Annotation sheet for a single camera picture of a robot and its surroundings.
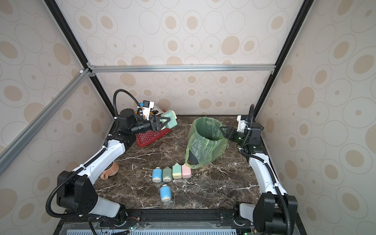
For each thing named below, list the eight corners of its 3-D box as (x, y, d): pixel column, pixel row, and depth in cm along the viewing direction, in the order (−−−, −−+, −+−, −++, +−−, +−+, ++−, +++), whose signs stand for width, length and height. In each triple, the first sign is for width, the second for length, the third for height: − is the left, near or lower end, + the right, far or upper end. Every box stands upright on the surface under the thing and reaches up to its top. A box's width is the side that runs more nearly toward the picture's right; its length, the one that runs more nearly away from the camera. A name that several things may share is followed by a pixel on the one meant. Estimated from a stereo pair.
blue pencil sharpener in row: (154, 185, 87) (151, 180, 81) (154, 173, 91) (152, 167, 85) (163, 183, 87) (161, 178, 81) (162, 171, 92) (160, 166, 86)
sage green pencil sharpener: (164, 184, 87) (162, 180, 81) (164, 172, 91) (162, 167, 86) (172, 183, 87) (171, 179, 81) (172, 171, 92) (170, 166, 86)
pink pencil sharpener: (182, 179, 88) (181, 174, 82) (182, 170, 92) (182, 164, 86) (191, 179, 88) (191, 174, 82) (191, 170, 92) (191, 164, 86)
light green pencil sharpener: (172, 180, 88) (171, 175, 82) (173, 167, 93) (172, 162, 87) (181, 180, 88) (180, 175, 82) (181, 167, 93) (181, 162, 87)
